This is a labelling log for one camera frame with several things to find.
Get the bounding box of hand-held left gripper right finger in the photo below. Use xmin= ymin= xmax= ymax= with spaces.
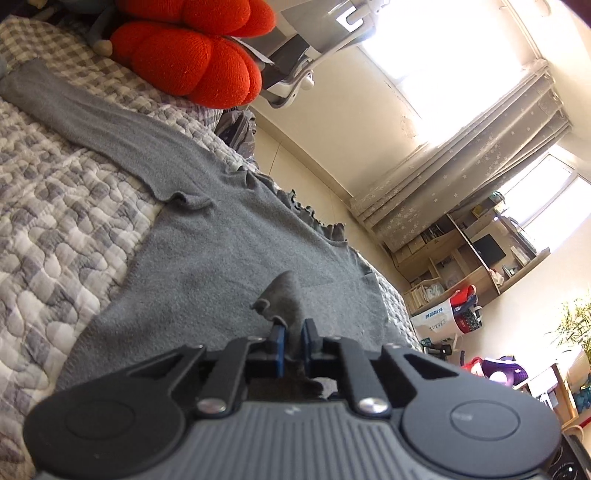
xmin=302 ymin=318 xmax=455 ymax=418

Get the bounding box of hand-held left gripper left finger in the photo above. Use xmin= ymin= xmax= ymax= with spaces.
xmin=127 ymin=320 xmax=289 ymax=418

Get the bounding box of dark grey sweater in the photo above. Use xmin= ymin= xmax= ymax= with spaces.
xmin=0 ymin=59 xmax=423 ymax=398

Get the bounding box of white shopping bag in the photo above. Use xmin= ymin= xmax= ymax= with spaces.
xmin=411 ymin=295 xmax=483 ymax=344

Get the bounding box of small red bag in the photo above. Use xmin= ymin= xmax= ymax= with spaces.
xmin=450 ymin=285 xmax=478 ymax=308

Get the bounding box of wooden desk with shelves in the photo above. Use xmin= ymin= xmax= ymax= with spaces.
xmin=392 ymin=198 xmax=552 ymax=319

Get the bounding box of purple plastic object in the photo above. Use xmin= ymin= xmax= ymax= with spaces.
xmin=480 ymin=354 xmax=527 ymax=386

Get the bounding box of black screen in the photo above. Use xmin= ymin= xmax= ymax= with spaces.
xmin=473 ymin=234 xmax=505 ymax=264

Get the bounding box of grey backpack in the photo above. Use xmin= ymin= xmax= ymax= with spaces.
xmin=217 ymin=108 xmax=259 ymax=160

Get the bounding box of grey star curtain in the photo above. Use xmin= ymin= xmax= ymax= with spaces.
xmin=349 ymin=60 xmax=573 ymax=252

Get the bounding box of grey checkered quilt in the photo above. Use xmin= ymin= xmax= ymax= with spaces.
xmin=0 ymin=16 xmax=423 ymax=472

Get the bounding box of wooden side table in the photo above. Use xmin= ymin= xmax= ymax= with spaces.
xmin=526 ymin=364 xmax=583 ymax=425

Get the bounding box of green potted plant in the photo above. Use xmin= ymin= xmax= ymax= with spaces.
xmin=547 ymin=291 xmax=591 ymax=365

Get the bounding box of window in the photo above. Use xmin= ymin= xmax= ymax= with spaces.
xmin=501 ymin=148 xmax=591 ymax=250

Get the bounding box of red knitted flower cushion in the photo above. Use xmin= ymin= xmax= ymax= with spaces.
xmin=110 ymin=0 xmax=277 ymax=109

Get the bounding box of white office chair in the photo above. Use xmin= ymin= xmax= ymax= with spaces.
xmin=240 ymin=0 xmax=384 ymax=109

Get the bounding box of blue plush toy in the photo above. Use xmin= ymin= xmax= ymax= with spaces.
xmin=60 ymin=0 xmax=121 ymax=58

